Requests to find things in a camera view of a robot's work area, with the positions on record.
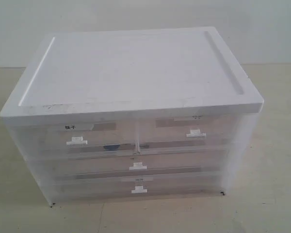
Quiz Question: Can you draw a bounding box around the bunch of keys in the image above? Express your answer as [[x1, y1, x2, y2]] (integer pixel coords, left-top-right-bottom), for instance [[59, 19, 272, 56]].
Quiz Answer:
[[103, 144, 121, 151]]

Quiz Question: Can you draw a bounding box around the wide drawer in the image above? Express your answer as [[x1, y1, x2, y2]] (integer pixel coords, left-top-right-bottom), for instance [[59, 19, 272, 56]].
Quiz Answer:
[[26, 145, 236, 182], [41, 169, 226, 203]]

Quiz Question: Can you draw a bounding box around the top right small drawer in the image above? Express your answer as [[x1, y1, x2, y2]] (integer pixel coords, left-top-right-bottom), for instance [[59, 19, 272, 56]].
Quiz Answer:
[[139, 115, 241, 150]]

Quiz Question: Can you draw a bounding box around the translucent white drawer cabinet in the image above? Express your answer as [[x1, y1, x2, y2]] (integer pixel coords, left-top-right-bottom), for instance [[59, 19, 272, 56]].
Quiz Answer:
[[0, 27, 264, 206]]

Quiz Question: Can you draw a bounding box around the wide bottom drawer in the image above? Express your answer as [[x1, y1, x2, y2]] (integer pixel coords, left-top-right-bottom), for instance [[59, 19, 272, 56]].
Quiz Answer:
[[41, 169, 226, 203]]

